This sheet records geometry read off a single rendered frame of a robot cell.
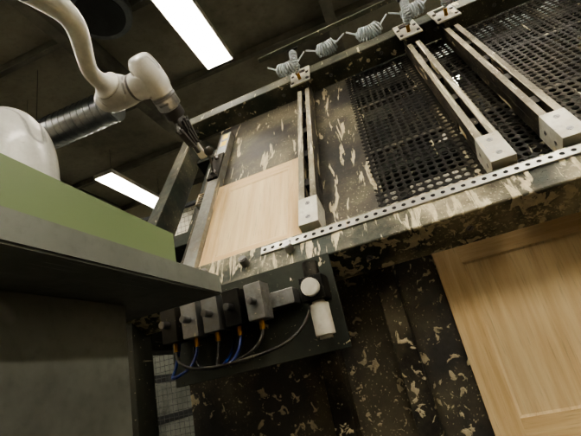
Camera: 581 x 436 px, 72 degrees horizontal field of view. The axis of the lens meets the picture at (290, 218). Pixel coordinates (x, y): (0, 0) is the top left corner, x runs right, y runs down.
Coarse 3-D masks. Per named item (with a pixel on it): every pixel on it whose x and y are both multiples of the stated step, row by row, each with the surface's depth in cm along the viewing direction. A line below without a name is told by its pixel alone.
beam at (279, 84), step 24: (480, 0) 176; (504, 0) 176; (528, 0) 176; (432, 24) 182; (360, 48) 192; (384, 48) 189; (312, 72) 196; (336, 72) 196; (360, 72) 196; (264, 96) 204; (288, 96) 204; (192, 120) 219; (216, 120) 213; (240, 120) 213
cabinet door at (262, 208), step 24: (288, 168) 153; (240, 192) 155; (264, 192) 148; (288, 192) 140; (216, 216) 149; (240, 216) 142; (264, 216) 136; (288, 216) 130; (216, 240) 137; (240, 240) 132; (264, 240) 126
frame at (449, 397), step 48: (384, 288) 117; (432, 288) 118; (144, 336) 127; (384, 336) 119; (432, 336) 115; (144, 384) 121; (240, 384) 131; (288, 384) 126; (336, 384) 115; (384, 384) 116; (432, 384) 112; (144, 432) 115; (240, 432) 127; (288, 432) 122; (336, 432) 111; (384, 432) 113; (432, 432) 103; (480, 432) 105
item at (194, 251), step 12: (228, 132) 200; (228, 144) 191; (228, 156) 187; (216, 180) 166; (216, 192) 161; (204, 204) 155; (204, 216) 148; (204, 228) 142; (192, 240) 139; (204, 240) 139; (192, 252) 134; (192, 264) 129
